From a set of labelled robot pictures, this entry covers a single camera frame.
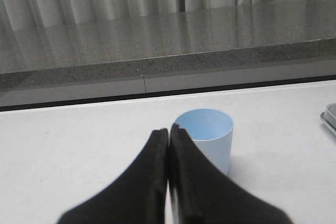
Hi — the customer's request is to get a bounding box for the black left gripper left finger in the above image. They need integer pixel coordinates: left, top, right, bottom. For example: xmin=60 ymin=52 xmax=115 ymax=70
xmin=58 ymin=129 xmax=169 ymax=223

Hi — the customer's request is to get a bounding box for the light blue plastic cup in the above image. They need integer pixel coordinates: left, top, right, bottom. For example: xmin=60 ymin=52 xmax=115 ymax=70
xmin=175 ymin=109 xmax=234 ymax=175

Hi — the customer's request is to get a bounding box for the silver electronic kitchen scale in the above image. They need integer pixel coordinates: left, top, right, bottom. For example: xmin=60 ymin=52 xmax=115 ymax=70
xmin=320 ymin=103 xmax=336 ymax=135

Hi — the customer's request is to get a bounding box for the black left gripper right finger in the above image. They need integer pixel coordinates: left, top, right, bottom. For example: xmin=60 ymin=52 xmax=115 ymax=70
xmin=169 ymin=124 xmax=291 ymax=223

